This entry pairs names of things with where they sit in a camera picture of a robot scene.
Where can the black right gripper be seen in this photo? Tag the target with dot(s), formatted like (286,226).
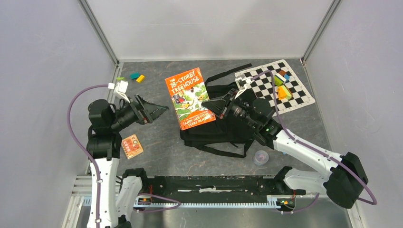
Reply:
(220,107)

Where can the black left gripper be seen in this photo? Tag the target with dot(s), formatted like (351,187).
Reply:
(144,115)

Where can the black student backpack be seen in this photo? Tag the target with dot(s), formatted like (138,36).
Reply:
(226,129)

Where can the orange treehouse book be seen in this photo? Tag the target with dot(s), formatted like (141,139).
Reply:
(187,91)

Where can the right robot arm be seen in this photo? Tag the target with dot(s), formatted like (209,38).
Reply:
(341,177)

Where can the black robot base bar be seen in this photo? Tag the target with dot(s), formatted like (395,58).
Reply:
(212,189)

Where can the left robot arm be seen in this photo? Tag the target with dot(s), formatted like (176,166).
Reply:
(131,186)

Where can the yellow toy block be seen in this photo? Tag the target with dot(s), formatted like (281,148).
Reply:
(140,78)

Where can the teal toy block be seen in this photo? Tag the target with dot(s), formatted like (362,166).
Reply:
(134,76)

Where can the black white chessboard mat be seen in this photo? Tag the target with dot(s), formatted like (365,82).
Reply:
(263,86)

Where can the green white block stack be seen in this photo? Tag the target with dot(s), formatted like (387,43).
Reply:
(279,80)

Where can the orange green block stack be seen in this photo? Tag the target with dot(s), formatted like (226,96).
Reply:
(284,92)

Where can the brown blue block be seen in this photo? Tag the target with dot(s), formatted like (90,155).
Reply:
(284,74)

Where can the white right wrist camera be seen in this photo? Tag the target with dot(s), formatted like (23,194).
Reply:
(243,83)

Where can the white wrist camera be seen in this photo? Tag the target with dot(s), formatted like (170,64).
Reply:
(120,90)
(243,83)

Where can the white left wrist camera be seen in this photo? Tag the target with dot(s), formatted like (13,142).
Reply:
(120,90)

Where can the aluminium frame rail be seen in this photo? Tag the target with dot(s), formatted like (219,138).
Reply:
(102,152)

